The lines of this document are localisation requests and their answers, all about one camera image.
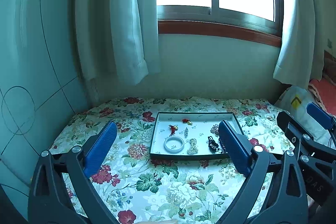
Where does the black cord bracelet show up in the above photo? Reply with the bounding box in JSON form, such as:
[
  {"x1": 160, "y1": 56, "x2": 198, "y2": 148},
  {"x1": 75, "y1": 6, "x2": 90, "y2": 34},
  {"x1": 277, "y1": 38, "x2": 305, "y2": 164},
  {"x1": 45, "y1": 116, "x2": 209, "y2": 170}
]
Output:
[{"x1": 207, "y1": 135, "x2": 220, "y2": 153}]

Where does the pearl flower brooch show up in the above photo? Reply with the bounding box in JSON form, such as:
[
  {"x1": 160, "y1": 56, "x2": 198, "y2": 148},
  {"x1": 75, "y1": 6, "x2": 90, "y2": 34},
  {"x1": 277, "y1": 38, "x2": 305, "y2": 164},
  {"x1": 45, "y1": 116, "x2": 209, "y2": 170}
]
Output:
[{"x1": 210, "y1": 124, "x2": 219, "y2": 136}]

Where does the pearl necklace bundle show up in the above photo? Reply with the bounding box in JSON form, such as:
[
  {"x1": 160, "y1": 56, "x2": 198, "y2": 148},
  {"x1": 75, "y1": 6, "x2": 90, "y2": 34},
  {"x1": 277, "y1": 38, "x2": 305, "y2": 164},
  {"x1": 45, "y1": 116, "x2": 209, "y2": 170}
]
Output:
[{"x1": 186, "y1": 138, "x2": 200, "y2": 155}]

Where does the silver rhinestone brooch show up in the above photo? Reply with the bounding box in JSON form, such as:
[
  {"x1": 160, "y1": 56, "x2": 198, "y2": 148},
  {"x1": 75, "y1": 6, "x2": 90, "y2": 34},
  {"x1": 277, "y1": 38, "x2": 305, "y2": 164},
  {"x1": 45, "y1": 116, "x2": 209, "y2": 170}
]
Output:
[{"x1": 184, "y1": 128, "x2": 189, "y2": 138}]

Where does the white jade bangle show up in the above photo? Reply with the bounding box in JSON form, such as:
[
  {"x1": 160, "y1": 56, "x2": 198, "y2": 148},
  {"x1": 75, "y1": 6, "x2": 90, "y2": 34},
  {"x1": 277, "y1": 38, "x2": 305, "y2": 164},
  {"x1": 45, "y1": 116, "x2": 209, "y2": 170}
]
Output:
[{"x1": 164, "y1": 135, "x2": 185, "y2": 154}]

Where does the red knot gold charm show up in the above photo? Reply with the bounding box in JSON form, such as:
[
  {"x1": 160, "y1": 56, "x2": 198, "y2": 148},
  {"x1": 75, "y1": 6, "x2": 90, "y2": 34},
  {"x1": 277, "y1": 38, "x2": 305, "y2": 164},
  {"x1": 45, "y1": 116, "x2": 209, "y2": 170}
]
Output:
[{"x1": 182, "y1": 119, "x2": 193, "y2": 125}]

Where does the red cord gold charm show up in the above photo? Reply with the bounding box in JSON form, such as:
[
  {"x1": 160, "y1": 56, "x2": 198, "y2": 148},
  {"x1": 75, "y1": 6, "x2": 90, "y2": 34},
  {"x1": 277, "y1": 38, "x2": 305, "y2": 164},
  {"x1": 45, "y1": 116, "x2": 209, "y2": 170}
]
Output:
[{"x1": 169, "y1": 124, "x2": 178, "y2": 136}]

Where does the dark green jewelry tray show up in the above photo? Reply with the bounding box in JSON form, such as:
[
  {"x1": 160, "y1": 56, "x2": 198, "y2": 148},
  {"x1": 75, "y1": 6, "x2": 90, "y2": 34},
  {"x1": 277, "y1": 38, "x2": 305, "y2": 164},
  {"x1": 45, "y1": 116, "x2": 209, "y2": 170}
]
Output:
[{"x1": 149, "y1": 112, "x2": 243, "y2": 161}]

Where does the pink blanket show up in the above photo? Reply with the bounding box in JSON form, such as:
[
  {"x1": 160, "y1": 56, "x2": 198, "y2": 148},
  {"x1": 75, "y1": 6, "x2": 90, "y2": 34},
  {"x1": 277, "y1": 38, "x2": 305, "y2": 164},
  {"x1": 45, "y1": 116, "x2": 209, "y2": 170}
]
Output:
[{"x1": 308, "y1": 78, "x2": 336, "y2": 116}]

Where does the white patterned pillow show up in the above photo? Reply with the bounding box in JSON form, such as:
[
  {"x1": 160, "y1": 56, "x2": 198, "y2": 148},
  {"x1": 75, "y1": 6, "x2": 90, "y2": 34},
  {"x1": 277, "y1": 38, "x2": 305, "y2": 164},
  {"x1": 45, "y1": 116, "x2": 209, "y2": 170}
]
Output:
[{"x1": 275, "y1": 86, "x2": 335, "y2": 148}]

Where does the brown plush toy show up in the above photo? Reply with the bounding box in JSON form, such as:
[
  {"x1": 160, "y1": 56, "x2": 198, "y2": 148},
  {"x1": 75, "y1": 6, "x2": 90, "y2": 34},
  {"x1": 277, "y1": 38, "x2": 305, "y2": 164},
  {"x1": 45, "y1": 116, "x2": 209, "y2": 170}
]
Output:
[{"x1": 323, "y1": 57, "x2": 336, "y2": 83}]

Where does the floral bed cover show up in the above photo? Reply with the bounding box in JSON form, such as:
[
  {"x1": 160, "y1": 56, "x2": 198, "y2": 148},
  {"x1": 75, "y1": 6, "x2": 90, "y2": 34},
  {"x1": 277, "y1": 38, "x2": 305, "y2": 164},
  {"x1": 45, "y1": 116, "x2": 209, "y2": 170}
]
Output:
[{"x1": 50, "y1": 97, "x2": 292, "y2": 223}]

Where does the right white curtain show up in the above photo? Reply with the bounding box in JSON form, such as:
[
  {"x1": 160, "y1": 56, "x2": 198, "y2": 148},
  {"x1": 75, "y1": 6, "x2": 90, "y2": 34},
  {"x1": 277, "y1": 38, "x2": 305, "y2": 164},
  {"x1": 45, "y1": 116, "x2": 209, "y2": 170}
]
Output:
[{"x1": 273, "y1": 0, "x2": 323, "y2": 89}]

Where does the white curtain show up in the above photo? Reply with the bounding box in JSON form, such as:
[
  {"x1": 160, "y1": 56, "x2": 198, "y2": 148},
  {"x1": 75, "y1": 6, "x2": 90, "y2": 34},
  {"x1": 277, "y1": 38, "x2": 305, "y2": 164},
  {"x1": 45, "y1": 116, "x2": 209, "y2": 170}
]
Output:
[
  {"x1": 273, "y1": 0, "x2": 323, "y2": 89},
  {"x1": 75, "y1": 0, "x2": 160, "y2": 86}
]

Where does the wooden window sill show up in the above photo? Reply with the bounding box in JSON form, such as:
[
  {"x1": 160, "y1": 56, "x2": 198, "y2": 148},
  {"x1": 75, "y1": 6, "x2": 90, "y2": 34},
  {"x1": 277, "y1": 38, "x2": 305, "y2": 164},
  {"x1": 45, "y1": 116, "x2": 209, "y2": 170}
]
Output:
[{"x1": 158, "y1": 20, "x2": 281, "y2": 48}]

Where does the left white curtain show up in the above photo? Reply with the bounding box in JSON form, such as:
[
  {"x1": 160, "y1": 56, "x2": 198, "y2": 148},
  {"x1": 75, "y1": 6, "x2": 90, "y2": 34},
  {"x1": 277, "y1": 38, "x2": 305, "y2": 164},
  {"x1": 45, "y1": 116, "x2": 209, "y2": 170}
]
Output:
[{"x1": 75, "y1": 0, "x2": 160, "y2": 86}]

